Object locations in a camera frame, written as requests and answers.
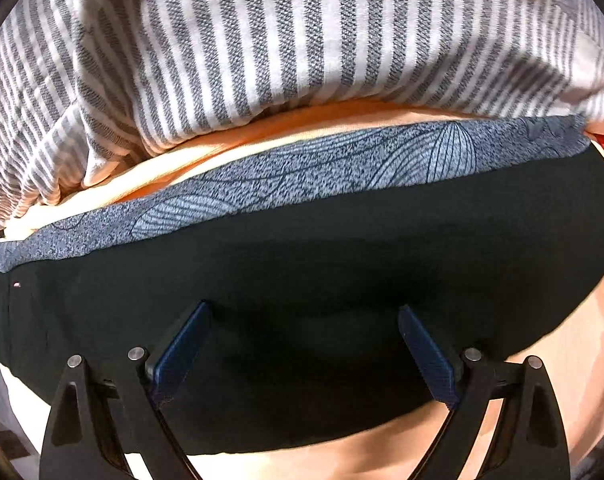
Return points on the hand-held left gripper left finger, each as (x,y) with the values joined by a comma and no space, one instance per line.
(178,355)

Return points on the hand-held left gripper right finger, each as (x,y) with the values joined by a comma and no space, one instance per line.
(429,360)

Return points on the black pants with grey waistband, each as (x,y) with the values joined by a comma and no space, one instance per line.
(302,260)

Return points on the orange bed sheet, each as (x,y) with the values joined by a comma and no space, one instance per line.
(571,330)

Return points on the grey white striped blanket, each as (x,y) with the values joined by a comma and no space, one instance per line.
(232,35)

